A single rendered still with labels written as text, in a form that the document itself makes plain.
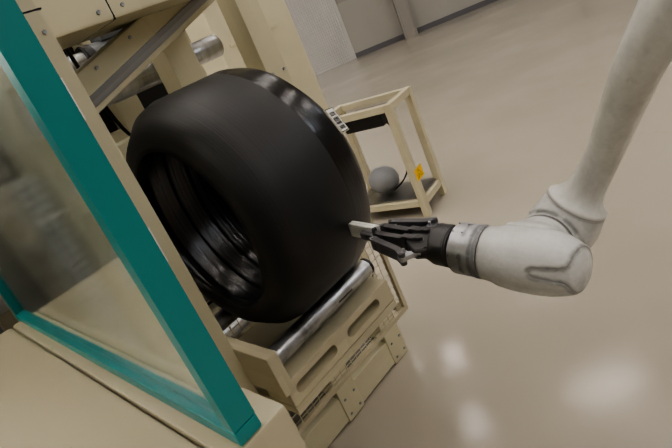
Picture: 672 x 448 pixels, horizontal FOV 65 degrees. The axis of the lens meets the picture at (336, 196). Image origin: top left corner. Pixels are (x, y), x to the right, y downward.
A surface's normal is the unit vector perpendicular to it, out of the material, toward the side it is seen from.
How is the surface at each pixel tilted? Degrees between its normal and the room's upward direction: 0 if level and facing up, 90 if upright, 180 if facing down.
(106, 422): 0
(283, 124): 56
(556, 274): 74
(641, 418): 0
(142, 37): 90
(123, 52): 90
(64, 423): 0
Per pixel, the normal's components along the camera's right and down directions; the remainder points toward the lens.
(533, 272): -0.55, 0.20
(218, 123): 0.00, -0.51
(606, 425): -0.37, -0.87
